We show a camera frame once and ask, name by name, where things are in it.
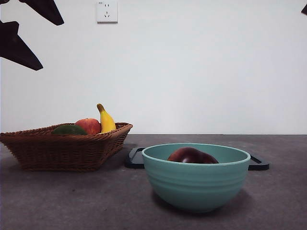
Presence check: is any dark purple plum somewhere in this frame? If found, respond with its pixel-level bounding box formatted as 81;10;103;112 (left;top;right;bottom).
167;147;219;164

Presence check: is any teal ribbed bowl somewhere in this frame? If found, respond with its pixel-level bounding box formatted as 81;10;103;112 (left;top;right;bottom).
142;143;251;213

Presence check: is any green avocado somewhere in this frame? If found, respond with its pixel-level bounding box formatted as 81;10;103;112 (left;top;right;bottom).
51;124;88;136

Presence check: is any red yellow apple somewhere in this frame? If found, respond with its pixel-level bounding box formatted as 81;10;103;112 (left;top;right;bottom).
74;117;102;135

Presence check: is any brown wicker basket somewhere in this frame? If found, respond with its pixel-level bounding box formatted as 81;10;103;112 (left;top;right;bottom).
0;122;133;173

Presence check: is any yellow banana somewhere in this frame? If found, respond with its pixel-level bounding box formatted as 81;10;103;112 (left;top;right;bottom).
96;103;117;134

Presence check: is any dark rectangular tray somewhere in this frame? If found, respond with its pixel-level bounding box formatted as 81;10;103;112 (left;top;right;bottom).
124;147;270;171

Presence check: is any white wall socket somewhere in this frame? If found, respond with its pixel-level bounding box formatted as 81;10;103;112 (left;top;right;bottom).
96;0;118;24

